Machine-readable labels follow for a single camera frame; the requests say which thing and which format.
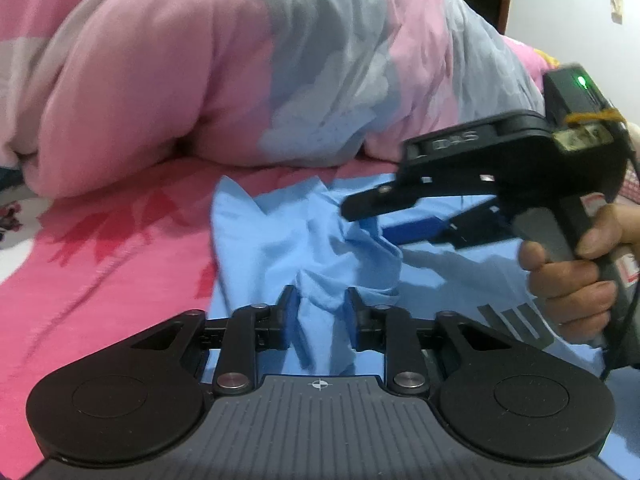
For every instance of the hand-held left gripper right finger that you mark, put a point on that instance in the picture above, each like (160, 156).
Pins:
(354, 317)

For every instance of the pink floral fleece blanket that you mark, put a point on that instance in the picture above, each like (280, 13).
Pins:
(100, 270)

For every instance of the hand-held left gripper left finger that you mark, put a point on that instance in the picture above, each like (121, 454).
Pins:
(293, 317)

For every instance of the bright pink quilt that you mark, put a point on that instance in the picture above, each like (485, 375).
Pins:
(530, 60)

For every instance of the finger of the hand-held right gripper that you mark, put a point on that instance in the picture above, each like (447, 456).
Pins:
(412, 230)
(375, 202)

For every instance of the person's right hand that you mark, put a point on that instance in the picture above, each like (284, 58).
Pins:
(570, 295)

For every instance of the pink grey floral duvet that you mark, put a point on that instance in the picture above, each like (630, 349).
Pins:
(175, 85)

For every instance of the light blue t-shirt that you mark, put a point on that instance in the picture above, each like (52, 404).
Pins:
(280, 240)

